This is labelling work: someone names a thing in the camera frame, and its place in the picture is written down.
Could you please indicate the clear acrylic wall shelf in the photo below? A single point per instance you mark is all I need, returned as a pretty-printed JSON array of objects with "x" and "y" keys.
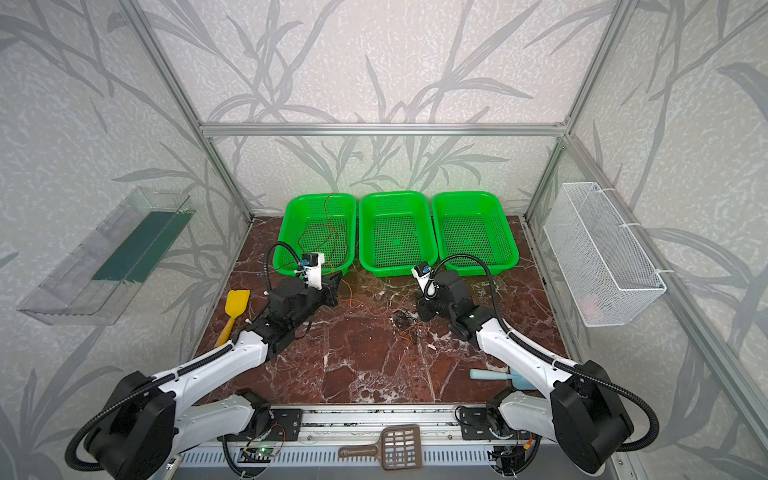
[{"x": 95, "y": 283}]

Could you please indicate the brown slotted spatula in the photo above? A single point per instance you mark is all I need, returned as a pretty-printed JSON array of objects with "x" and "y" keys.
[{"x": 397, "y": 448}]

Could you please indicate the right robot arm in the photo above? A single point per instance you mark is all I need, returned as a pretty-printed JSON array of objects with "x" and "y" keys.
[{"x": 562, "y": 379}]

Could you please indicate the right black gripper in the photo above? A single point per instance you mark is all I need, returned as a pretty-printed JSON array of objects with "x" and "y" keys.
[{"x": 424, "y": 307}]

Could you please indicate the white wire mesh basket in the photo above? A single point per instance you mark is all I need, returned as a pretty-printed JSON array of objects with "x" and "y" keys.
[{"x": 609, "y": 275}]

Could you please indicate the left green plastic basket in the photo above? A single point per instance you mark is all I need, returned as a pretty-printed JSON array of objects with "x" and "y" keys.
[{"x": 322, "y": 223}]

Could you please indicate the aluminium rail base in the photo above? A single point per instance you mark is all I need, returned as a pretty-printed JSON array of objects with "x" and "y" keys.
[{"x": 372, "y": 420}]

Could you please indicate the right green plastic basket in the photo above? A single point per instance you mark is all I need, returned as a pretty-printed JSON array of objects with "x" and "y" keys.
[{"x": 473, "y": 223}]

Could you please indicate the green plastic basket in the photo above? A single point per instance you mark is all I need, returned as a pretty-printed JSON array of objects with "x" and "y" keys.
[
  {"x": 322, "y": 223},
  {"x": 473, "y": 223},
  {"x": 396, "y": 233}
]

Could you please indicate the yellow plastic spatula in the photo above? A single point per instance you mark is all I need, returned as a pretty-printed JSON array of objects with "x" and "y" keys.
[{"x": 236, "y": 304}]

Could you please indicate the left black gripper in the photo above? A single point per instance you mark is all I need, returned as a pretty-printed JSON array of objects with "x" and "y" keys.
[{"x": 327, "y": 288}]

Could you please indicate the middle green plastic basket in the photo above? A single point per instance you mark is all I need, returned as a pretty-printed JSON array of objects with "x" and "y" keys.
[{"x": 396, "y": 233}]

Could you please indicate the light blue plastic scoop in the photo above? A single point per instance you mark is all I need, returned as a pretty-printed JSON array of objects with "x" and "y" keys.
[{"x": 517, "y": 380}]

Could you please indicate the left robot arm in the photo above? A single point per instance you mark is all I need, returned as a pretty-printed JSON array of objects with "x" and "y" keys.
[{"x": 149, "y": 419}]

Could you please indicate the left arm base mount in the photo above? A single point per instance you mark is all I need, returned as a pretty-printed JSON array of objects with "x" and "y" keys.
[{"x": 276, "y": 423}]

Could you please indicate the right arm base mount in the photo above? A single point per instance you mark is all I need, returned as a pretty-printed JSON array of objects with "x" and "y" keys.
[{"x": 476, "y": 424}]

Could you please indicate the green circuit board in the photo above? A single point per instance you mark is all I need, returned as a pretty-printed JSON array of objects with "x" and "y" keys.
[{"x": 259, "y": 454}]

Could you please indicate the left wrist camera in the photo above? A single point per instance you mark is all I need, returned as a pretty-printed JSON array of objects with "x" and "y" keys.
[{"x": 311, "y": 269}]

